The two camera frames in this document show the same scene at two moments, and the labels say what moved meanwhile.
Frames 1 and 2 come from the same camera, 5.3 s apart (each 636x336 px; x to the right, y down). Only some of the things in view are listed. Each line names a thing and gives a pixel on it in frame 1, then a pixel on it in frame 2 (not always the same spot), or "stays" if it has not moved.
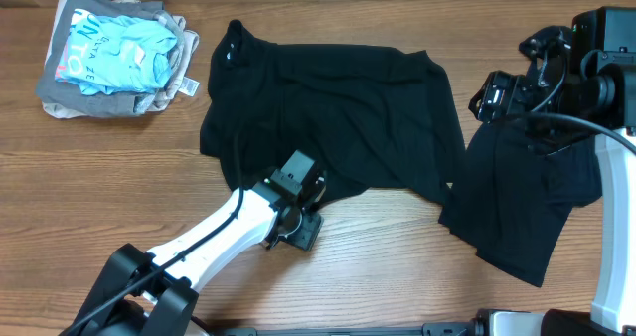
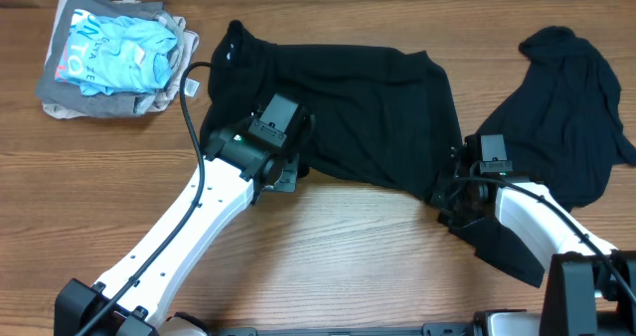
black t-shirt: x=379 y=119 stays
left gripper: x=307 y=233 to x=288 y=179
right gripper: x=517 y=88 to x=441 y=207
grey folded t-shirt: x=76 y=98 stays
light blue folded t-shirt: x=106 y=54 stays
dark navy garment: x=515 y=188 stays
